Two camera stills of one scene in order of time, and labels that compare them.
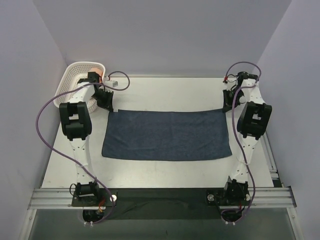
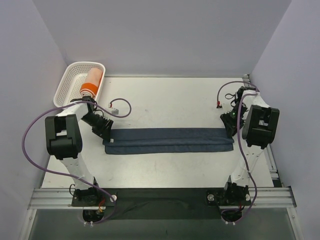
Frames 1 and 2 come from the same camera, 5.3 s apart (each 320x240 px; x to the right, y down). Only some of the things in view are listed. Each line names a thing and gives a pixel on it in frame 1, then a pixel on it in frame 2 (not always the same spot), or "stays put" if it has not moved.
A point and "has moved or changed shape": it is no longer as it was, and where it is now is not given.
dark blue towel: (147, 134) has moved or changed shape
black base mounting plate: (160, 203) stays put
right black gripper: (229, 99) -> (229, 122)
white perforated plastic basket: (75, 71) stays put
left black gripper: (104, 97) -> (105, 128)
